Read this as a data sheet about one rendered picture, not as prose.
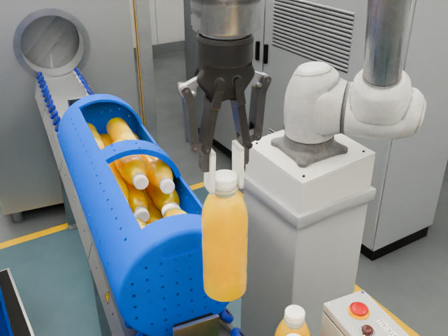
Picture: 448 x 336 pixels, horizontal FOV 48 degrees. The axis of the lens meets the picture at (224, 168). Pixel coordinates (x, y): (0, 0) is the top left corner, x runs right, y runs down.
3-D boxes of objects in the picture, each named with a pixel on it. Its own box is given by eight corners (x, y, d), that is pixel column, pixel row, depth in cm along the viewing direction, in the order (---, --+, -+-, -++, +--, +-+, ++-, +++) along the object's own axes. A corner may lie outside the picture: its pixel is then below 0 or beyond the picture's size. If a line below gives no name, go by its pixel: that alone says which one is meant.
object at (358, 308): (360, 303, 103) (361, 299, 103) (371, 315, 100) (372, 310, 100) (345, 308, 102) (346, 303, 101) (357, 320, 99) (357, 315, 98)
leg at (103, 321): (111, 332, 241) (95, 223, 211) (114, 341, 236) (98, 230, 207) (99, 336, 239) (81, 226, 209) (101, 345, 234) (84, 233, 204)
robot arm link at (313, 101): (290, 117, 167) (292, 53, 156) (346, 124, 162) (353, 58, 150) (277, 141, 155) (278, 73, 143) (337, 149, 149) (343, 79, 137)
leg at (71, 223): (76, 223, 320) (61, 133, 290) (77, 229, 315) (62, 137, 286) (67, 226, 318) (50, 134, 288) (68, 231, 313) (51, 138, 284)
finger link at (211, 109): (228, 81, 68) (218, 80, 67) (212, 157, 72) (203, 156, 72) (217, 72, 71) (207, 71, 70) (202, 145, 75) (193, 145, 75)
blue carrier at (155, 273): (142, 159, 191) (135, 87, 177) (243, 315, 121) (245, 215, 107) (64, 175, 181) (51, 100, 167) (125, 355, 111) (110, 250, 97)
